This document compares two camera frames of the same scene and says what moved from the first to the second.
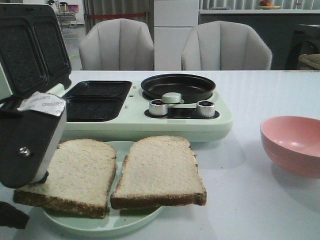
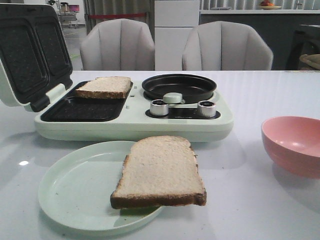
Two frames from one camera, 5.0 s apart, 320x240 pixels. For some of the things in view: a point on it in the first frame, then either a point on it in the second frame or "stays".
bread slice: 159,171 stays
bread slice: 80,176 to 105,87
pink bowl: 292,143 stays
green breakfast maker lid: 34,57 stays
